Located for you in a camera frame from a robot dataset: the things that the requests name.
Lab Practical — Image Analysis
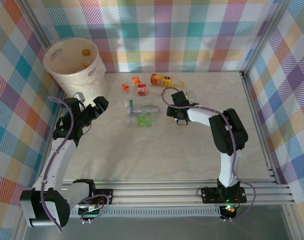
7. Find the slim clear bottle pale label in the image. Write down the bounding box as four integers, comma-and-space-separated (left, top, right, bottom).
186, 89, 197, 103

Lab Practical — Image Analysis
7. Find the cream plastic bin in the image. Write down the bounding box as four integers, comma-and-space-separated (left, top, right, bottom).
43, 37, 109, 101

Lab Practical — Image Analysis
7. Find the clear bottle bright green label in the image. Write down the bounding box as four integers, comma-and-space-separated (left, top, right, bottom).
125, 113, 153, 127

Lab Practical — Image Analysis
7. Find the clear water bottle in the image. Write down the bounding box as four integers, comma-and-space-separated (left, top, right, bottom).
126, 104, 160, 116

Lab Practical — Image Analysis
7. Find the orange juice bottle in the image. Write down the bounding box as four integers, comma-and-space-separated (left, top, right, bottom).
150, 72, 185, 89

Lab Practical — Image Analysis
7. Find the small orange packet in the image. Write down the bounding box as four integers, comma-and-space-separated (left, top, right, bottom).
121, 75, 142, 92

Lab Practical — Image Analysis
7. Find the wide aluminium mounting beam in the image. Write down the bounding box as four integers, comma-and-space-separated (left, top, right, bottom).
18, 178, 297, 209

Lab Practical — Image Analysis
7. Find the aluminium table edge rail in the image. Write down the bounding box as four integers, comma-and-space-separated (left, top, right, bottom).
35, 92, 67, 187
240, 71, 280, 186

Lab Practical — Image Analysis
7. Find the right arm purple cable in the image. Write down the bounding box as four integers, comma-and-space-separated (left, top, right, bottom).
161, 86, 257, 222

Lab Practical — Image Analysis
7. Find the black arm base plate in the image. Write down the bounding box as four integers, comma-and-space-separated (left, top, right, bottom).
91, 188, 114, 206
200, 186, 248, 204

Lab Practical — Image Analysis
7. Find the controller board with wires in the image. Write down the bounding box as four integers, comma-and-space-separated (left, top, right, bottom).
78, 204, 104, 225
220, 203, 239, 223

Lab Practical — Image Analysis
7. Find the grey slotted cable duct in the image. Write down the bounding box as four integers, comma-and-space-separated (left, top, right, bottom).
66, 208, 223, 219

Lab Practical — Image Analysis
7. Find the aluminium frame post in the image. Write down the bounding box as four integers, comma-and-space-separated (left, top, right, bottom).
22, 0, 54, 48
240, 0, 290, 76

